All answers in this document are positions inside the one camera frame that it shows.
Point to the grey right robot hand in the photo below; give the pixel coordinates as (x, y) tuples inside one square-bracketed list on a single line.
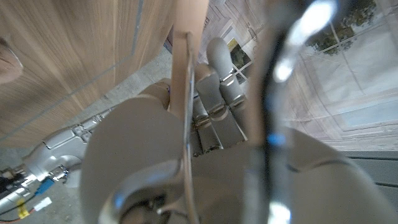
[(59, 149)]

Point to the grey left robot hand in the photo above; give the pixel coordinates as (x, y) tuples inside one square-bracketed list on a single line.
[(133, 140)]

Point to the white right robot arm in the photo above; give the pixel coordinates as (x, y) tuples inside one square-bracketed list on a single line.
[(12, 196)]

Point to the printed window backdrop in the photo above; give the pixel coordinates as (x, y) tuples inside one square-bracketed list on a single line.
[(357, 77)]

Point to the wooden stand with metal rod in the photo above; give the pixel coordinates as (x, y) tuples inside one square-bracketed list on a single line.
[(186, 18)]

